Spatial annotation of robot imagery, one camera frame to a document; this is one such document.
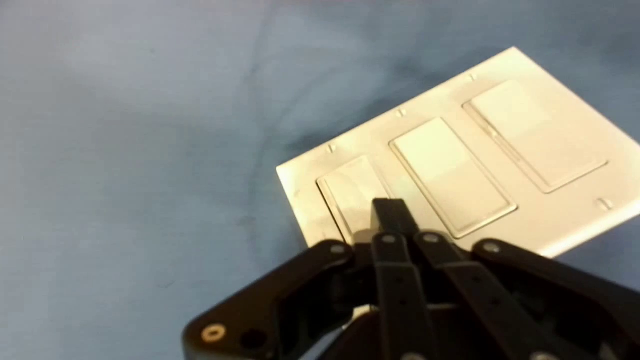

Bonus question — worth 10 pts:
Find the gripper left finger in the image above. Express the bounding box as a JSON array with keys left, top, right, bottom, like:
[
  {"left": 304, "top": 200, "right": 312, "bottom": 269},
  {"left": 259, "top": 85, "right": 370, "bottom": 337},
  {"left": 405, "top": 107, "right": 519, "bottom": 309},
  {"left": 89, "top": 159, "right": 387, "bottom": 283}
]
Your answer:
[{"left": 182, "top": 198, "right": 439, "bottom": 360}]

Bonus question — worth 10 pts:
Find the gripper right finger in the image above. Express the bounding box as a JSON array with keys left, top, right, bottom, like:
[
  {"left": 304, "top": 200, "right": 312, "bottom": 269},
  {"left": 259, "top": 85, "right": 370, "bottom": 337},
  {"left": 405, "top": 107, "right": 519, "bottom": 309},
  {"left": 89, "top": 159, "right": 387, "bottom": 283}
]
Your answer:
[{"left": 392, "top": 198, "right": 640, "bottom": 360}]

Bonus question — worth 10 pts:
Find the white triple switch plate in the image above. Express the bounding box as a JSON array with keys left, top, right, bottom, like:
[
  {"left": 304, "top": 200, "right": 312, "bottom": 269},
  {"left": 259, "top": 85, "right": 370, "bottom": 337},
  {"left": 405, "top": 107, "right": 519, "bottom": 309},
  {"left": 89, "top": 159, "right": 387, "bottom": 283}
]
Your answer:
[{"left": 276, "top": 46, "right": 640, "bottom": 261}]

